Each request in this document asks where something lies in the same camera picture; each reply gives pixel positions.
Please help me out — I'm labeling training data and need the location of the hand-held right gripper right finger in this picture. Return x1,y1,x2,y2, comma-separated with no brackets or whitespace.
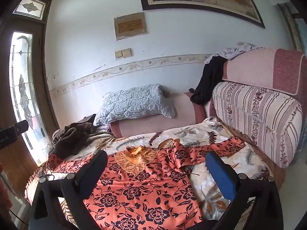
205,151,285,230

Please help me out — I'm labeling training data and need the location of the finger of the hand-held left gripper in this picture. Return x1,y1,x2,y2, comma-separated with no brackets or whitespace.
14,121,29,134

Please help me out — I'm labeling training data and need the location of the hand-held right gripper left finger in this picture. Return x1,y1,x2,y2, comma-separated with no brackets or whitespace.
28,150,108,230

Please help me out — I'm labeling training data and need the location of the orange floral shirt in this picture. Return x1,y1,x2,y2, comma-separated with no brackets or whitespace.
45,141,245,230

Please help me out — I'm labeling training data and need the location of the dark brown garment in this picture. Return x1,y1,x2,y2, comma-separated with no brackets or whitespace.
49,115,96,159

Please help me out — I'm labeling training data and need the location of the leaf print plush blanket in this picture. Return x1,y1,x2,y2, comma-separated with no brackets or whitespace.
24,116,276,230

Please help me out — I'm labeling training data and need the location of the wooden stained glass door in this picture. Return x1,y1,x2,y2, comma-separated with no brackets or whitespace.
0,19,60,197

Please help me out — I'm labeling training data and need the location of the striped floral cushion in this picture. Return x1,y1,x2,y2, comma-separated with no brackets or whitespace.
213,81,303,168

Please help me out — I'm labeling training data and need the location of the grey quilted pillow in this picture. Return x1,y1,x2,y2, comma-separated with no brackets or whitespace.
93,84,177,126

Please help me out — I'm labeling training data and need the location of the black garment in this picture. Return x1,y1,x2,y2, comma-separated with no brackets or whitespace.
190,56,227,105

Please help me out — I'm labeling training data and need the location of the stained glass transom window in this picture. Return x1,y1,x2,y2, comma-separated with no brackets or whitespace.
13,0,52,22

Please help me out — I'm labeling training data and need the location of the pale lavender cloth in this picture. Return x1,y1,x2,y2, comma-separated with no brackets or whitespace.
204,42,258,64

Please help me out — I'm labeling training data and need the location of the small framed plaque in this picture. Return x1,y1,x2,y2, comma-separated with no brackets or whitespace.
114,12,147,41

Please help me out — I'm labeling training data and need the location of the black cable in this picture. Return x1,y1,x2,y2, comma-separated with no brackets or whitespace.
36,168,55,181

